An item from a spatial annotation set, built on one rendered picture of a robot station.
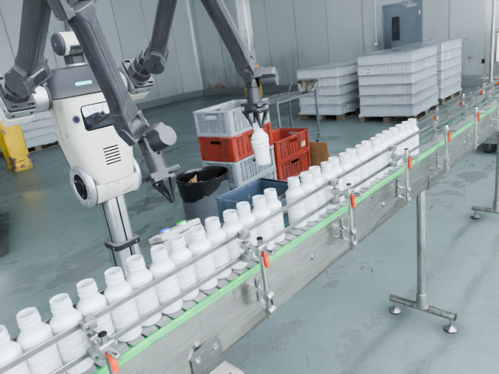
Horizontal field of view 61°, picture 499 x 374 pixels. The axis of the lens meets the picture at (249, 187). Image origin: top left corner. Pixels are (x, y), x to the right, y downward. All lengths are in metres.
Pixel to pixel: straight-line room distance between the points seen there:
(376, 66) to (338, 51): 5.09
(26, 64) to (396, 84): 6.80
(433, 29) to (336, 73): 3.94
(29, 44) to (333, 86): 7.36
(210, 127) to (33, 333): 2.93
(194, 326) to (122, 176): 0.70
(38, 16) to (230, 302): 0.85
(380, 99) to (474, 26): 4.11
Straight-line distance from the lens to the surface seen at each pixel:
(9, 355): 0.91
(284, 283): 1.32
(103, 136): 1.55
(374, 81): 7.83
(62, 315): 0.93
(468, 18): 11.39
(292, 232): 1.37
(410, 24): 11.80
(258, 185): 2.12
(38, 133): 10.60
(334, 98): 8.38
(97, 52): 1.13
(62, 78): 1.58
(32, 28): 1.24
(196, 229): 1.10
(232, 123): 3.54
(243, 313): 1.21
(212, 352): 1.16
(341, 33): 12.72
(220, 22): 1.45
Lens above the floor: 1.58
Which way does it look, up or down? 18 degrees down
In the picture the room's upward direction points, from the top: 8 degrees counter-clockwise
